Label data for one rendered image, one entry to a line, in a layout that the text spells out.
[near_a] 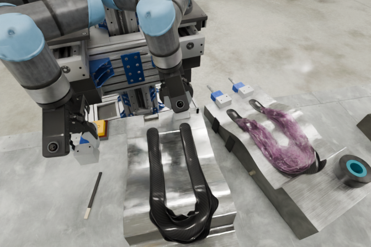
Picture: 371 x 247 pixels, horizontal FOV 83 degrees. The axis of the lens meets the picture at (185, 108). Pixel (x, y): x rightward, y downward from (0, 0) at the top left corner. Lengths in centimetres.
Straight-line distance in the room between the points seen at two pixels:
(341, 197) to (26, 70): 75
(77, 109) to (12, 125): 180
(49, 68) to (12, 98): 216
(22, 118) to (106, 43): 149
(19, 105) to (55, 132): 199
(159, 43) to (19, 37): 24
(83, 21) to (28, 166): 55
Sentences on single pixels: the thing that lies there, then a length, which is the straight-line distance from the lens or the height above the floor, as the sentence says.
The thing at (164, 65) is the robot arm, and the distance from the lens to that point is 52.
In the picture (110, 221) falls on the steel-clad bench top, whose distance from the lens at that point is 71.
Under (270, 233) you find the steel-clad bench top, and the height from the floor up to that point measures 80.
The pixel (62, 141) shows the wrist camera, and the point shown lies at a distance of 51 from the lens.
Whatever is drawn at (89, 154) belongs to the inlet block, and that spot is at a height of 95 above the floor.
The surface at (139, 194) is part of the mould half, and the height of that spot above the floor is 92.
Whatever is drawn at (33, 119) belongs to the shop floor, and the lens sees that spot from 228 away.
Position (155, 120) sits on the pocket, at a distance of 76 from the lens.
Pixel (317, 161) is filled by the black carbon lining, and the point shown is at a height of 87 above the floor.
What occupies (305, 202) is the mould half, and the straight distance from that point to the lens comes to 65.
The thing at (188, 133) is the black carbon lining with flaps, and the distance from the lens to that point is 70.
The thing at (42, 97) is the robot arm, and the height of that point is 117.
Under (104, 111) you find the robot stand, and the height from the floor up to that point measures 21.
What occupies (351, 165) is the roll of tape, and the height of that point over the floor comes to 93.
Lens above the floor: 146
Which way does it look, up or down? 49 degrees down
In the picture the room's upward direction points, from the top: straight up
